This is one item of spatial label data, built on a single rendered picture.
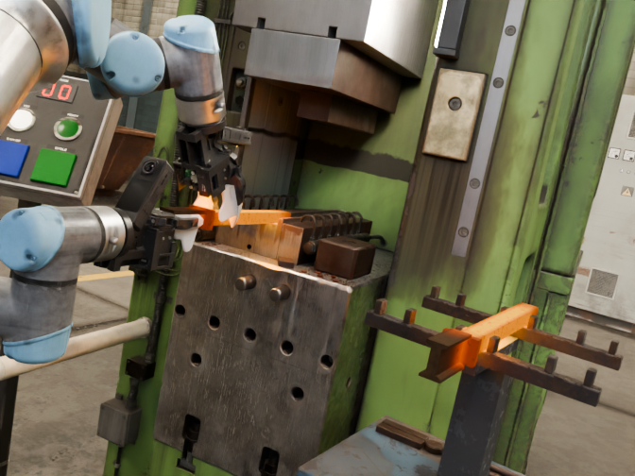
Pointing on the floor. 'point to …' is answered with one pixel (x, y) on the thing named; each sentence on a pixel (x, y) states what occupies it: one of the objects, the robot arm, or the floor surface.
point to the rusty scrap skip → (123, 158)
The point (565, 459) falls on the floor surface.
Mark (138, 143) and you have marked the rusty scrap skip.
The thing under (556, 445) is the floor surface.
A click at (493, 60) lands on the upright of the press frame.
